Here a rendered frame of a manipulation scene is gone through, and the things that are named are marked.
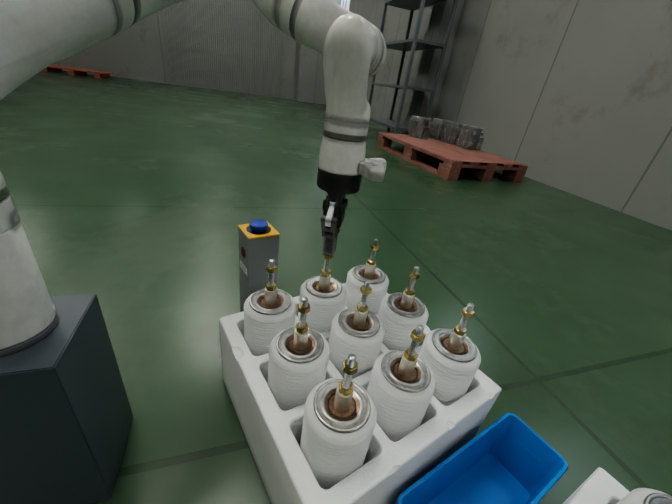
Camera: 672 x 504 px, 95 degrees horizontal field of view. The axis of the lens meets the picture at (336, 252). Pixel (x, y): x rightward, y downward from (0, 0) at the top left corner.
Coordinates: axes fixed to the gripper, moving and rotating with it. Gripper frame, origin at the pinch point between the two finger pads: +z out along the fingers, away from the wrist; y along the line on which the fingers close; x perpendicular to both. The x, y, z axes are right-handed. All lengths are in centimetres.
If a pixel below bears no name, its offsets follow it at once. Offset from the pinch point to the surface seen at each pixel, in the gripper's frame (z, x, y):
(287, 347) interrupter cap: 10.0, -1.9, 17.9
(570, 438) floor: 35, 59, 1
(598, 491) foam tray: 17, 44, 23
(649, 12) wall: -104, 178, -273
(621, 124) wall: -28, 188, -255
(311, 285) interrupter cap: 9.8, -2.5, 0.8
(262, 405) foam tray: 17.3, -3.7, 23.3
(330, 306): 11.4, 2.3, 4.1
